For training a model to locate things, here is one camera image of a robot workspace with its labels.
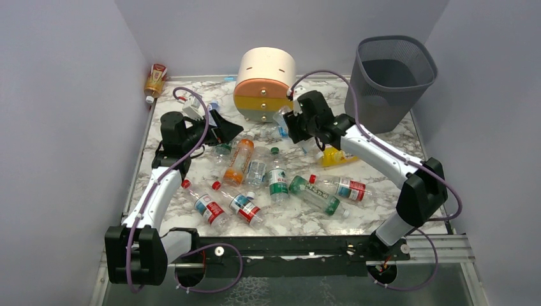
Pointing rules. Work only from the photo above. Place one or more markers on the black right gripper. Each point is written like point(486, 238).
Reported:
point(296, 128)

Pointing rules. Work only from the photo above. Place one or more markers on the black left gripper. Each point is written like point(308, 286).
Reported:
point(212, 131)

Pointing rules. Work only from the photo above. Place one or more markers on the clear bottle dark green label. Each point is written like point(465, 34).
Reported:
point(221, 159)

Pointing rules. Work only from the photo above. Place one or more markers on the orange drink bottle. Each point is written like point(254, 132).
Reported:
point(235, 172)

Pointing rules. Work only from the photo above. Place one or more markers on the amber tea bottle red label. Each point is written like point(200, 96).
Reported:
point(155, 83)

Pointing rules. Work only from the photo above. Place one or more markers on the clear bottle white blue cap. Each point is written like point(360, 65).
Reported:
point(308, 147)

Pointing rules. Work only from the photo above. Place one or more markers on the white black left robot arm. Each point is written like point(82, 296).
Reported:
point(156, 211)

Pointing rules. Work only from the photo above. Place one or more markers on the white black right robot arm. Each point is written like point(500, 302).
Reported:
point(422, 191)

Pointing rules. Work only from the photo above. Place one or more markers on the grey mesh waste bin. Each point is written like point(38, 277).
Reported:
point(389, 75)

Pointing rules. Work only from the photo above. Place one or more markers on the clear bottle purple label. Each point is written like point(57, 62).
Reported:
point(214, 105)

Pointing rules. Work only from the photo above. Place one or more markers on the yellow juice bottle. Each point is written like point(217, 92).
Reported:
point(333, 157)

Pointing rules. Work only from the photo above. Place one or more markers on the crushed clear bottle blue text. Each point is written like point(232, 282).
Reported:
point(257, 167)

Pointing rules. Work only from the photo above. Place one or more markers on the cream pastel drawer cabinet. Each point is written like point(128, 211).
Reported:
point(265, 74)

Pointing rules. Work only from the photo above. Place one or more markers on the clear bottle green white label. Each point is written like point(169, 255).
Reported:
point(278, 183)

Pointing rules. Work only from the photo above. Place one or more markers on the red cap bottle middle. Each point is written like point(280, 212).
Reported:
point(239, 204)

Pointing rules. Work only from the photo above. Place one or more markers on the red cap bottle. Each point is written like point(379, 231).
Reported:
point(341, 186)
point(239, 204)
point(206, 206)

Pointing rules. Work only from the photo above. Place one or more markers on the red cap bottle right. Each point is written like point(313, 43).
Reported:
point(341, 186)

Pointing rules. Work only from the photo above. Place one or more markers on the red cap bottle left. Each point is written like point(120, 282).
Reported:
point(206, 206)

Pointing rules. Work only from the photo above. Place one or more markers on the green tinted bottle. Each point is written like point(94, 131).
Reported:
point(314, 195)

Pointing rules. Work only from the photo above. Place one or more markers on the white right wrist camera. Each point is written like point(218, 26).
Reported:
point(297, 92)

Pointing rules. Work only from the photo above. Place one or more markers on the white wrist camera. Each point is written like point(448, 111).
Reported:
point(191, 108)
point(297, 92)

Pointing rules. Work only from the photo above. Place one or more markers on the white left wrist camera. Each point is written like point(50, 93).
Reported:
point(191, 108)

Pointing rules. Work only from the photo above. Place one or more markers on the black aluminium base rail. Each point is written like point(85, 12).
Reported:
point(301, 256)

